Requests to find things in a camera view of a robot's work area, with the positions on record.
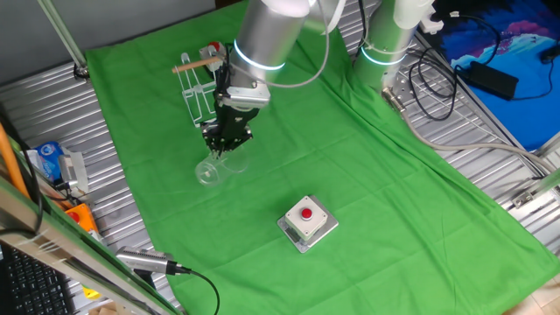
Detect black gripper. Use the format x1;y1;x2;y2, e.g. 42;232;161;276
200;104;262;160

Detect clear glass cup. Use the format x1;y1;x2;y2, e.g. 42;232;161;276
194;146;250;188

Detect grey button box on plate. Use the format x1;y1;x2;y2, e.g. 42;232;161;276
276;194;340;254

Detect green cloth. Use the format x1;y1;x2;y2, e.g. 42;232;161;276
85;0;560;315

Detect orange box red button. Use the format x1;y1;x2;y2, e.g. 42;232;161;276
65;203;100;233

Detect wooden blocks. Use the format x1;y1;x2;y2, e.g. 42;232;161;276
87;301;119;315

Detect orange pole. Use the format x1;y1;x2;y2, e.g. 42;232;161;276
0;122;30;198

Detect black keyboard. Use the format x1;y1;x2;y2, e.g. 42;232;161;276
0;244;75;315

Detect black power adapter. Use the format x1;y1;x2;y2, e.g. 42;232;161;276
457;60;521;102

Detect blue painted mat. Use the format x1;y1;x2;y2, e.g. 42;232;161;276
430;0;560;152

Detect black computer mouse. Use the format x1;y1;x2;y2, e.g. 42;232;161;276
540;45;560;65

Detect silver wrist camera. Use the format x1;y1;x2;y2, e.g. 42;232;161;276
216;83;271;110

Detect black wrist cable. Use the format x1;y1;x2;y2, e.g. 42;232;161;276
212;43;233;95

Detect white wire cup rack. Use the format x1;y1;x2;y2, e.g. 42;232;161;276
171;52;228;129

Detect black camera cable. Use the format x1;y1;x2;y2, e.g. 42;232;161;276
174;264;221;315

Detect silver exterior camera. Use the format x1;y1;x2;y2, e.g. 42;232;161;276
115;245;179;277

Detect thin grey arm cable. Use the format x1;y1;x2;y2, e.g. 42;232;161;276
231;0;330;88

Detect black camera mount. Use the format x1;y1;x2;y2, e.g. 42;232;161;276
133;269;157;290

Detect green-edged aluminium frame beam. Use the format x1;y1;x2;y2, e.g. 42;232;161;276
0;174;183;315

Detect thin black cable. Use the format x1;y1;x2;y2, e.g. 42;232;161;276
0;115;45;237

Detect aluminium frame pole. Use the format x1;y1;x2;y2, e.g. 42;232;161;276
37;0;91;82
511;168;560;209

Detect black base cable bundle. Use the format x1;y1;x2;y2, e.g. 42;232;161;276
408;45;459;123

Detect grey robot conduit hose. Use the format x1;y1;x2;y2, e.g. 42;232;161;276
381;87;557;176

